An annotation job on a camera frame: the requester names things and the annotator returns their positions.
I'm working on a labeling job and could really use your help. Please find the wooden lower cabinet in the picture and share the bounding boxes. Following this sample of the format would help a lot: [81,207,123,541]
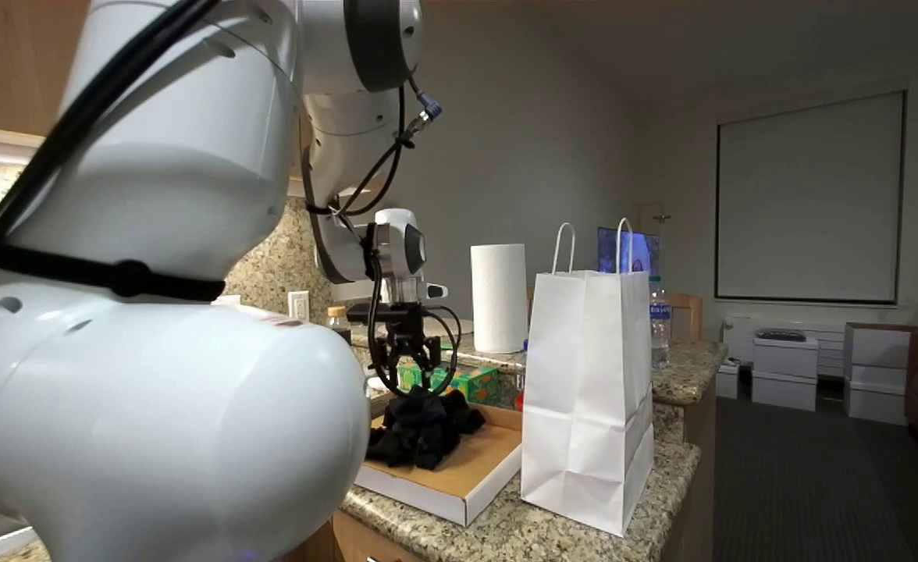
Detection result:
[290,507,427,562]

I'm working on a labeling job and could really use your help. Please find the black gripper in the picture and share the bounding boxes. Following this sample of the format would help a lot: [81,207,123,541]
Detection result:
[368,299,453,397]

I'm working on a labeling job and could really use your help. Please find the white wall outlet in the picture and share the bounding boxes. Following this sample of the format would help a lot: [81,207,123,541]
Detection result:
[283,286,316,326]

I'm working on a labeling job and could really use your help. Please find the white paper towel roll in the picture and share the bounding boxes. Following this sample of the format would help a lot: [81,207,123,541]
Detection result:
[469,242,530,360]

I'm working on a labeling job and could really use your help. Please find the small white storage box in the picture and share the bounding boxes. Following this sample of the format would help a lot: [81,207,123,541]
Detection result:
[715,356,743,404]

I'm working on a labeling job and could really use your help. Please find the green floral tissue box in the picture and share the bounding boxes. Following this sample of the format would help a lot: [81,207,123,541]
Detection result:
[394,363,521,412]

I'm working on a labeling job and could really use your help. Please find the wooden upper cabinets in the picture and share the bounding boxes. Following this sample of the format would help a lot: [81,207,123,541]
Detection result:
[0,0,98,160]

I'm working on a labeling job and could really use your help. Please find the flat cardboard box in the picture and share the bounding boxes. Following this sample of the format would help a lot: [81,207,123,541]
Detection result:
[352,404,528,531]

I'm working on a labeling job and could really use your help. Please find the white paper bag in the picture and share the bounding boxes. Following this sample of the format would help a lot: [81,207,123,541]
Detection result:
[519,217,659,541]

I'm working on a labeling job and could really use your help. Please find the wooden chair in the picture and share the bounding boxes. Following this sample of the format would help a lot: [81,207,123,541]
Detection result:
[667,292,709,349]

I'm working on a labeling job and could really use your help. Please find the white roller screen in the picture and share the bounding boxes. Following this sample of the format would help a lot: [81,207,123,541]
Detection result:
[713,88,909,307]

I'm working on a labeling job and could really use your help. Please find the glowing blue monitor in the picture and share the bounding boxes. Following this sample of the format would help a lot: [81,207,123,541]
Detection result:
[594,226,663,281]

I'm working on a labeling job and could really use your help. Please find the clear water bottle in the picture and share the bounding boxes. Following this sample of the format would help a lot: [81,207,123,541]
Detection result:
[647,281,677,370]

